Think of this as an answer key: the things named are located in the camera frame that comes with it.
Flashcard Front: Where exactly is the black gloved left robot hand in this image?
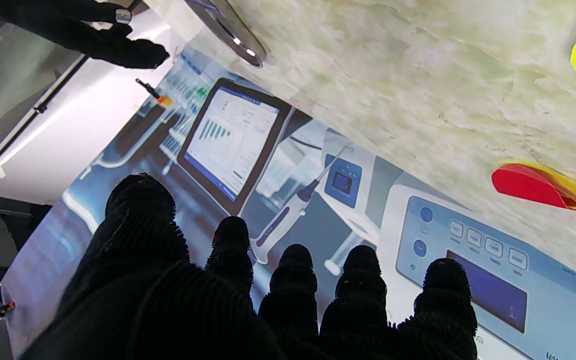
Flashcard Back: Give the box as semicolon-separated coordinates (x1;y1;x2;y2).
23;173;478;360

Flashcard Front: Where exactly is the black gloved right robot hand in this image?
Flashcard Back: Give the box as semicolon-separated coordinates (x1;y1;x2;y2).
0;0;171;70

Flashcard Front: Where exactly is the red round filter paper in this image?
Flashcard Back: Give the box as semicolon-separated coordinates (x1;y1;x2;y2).
491;163;576;211

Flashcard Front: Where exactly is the white side backdrop sheet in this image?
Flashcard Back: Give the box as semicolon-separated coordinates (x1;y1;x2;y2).
0;10;189;206

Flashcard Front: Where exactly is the steel kidney tray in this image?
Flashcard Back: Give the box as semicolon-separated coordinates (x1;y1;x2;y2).
183;0;268;69

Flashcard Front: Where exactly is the printed laboratory backdrop poster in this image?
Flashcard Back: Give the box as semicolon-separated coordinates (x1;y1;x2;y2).
0;45;576;360

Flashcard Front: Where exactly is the black backdrop frame pole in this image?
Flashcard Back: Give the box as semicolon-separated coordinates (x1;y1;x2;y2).
0;0;144;187

